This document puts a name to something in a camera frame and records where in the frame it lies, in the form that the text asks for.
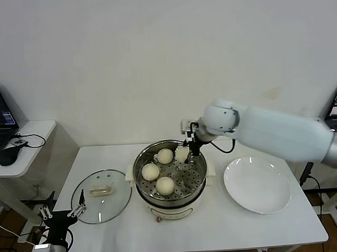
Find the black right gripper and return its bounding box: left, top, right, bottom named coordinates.
left=182, top=129, right=214, bottom=164

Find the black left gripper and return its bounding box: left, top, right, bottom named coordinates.
left=38, top=188, right=89, bottom=245

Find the white steamed baozi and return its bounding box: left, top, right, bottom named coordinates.
left=157, top=148, right=175, bottom=165
left=155, top=176, right=176, bottom=196
left=174, top=146, right=191, bottom=164
left=141, top=163, right=160, bottom=181

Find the glass pot lid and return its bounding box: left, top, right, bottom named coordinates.
left=70, top=168, right=133, bottom=225

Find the stainless steel steamer basket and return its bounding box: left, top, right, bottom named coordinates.
left=132, top=139, right=209, bottom=202

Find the white power strip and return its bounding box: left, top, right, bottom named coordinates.
left=16, top=228, right=42, bottom=245

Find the cream electric cooking pot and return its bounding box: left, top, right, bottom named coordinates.
left=125, top=159, right=218, bottom=225

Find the black computer mouse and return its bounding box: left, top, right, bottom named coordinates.
left=0, top=146, right=21, bottom=167

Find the white round plate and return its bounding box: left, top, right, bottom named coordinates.
left=222, top=155, right=292, bottom=216

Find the white side table with mouse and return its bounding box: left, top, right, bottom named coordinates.
left=0, top=120, right=60, bottom=229

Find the black dongle with sticker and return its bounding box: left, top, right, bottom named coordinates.
left=9, top=138, right=28, bottom=149

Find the white side table with label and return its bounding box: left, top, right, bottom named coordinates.
left=301, top=164, right=337, bottom=232

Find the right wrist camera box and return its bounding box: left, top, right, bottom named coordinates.
left=180, top=117, right=203, bottom=135

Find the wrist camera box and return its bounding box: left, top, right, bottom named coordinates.
left=180, top=117, right=203, bottom=135
left=30, top=243, right=55, bottom=252

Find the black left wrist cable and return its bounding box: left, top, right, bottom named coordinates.
left=39, top=227, right=75, bottom=252

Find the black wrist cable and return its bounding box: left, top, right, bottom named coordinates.
left=209, top=138, right=237, bottom=154
left=39, top=227, right=75, bottom=252

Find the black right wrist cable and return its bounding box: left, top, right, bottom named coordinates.
left=209, top=138, right=237, bottom=154

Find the white lid handle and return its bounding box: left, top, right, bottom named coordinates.
left=89, top=185, right=114, bottom=197

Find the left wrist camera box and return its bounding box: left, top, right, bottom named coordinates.
left=30, top=243, right=55, bottom=252

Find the black looped dongle cable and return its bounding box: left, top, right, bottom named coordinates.
left=11, top=133, right=46, bottom=150

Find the black cable with adapter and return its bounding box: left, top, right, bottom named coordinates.
left=298, top=161, right=337, bottom=216

